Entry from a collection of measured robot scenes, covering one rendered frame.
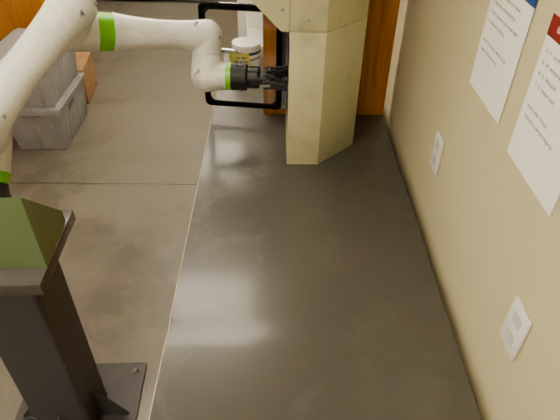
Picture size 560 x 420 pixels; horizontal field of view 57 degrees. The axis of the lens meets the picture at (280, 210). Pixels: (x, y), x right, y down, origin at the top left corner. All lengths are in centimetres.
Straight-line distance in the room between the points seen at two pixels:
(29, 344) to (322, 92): 122
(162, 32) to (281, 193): 64
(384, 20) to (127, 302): 174
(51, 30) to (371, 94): 121
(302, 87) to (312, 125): 14
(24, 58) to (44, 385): 110
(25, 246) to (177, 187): 194
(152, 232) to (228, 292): 170
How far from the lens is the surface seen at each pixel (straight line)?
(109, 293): 275
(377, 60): 208
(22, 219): 146
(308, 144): 179
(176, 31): 177
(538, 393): 107
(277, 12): 159
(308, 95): 170
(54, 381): 198
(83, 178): 358
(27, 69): 147
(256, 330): 129
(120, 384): 238
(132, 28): 173
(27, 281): 154
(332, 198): 168
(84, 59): 459
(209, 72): 179
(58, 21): 152
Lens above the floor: 196
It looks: 39 degrees down
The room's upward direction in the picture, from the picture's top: 1 degrees clockwise
